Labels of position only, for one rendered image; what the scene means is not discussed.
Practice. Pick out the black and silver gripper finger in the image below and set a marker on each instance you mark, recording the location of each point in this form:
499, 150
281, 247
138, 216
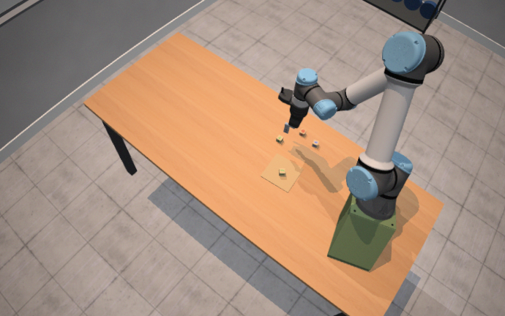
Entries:
287, 127

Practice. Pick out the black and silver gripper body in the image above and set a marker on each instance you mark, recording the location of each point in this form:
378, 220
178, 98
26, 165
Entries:
298, 109

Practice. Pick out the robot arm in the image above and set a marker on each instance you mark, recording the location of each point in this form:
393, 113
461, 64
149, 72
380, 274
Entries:
408, 57

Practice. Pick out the tan flat mat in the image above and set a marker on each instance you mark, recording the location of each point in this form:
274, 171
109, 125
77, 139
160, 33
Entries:
292, 172

